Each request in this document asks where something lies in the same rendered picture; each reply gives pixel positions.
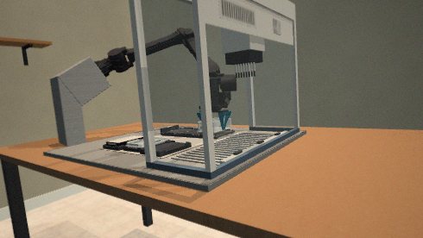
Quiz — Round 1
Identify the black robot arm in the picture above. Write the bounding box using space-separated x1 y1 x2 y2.
94 47 135 77

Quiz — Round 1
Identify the white well plate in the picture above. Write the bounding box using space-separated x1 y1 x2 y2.
126 139 144 148

